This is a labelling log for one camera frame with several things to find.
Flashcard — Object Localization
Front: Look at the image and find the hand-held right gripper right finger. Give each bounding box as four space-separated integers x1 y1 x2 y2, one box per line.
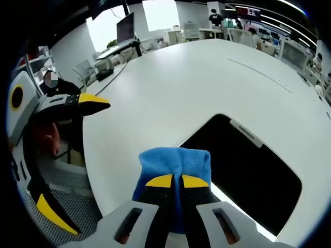
180 174 293 248

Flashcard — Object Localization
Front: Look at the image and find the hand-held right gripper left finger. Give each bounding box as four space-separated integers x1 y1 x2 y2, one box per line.
58 173 174 248

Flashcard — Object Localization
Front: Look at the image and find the blue cleaning cloth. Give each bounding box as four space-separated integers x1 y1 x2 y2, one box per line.
131 146 212 235

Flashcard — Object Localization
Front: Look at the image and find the red display screen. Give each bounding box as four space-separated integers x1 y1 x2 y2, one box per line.
234 6 262 18

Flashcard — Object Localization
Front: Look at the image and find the black cable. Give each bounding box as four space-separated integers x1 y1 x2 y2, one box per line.
94 47 139 97

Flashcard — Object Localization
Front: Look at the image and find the grey mesh office chair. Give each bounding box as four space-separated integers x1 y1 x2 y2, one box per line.
20 159 104 235

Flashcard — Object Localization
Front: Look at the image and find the white office chair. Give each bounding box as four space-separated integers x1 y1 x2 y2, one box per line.
73 59 98 89

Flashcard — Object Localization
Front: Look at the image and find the black computer monitor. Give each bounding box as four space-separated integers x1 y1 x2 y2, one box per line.
116 11 137 45

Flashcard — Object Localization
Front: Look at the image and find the person's left hand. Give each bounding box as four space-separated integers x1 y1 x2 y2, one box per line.
33 120 62 156

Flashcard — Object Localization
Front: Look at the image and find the metal storage rack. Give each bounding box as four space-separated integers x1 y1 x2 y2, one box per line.
14 45 58 87

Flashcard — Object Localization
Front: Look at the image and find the black tray with white rim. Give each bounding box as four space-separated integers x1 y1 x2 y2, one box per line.
177 113 304 238

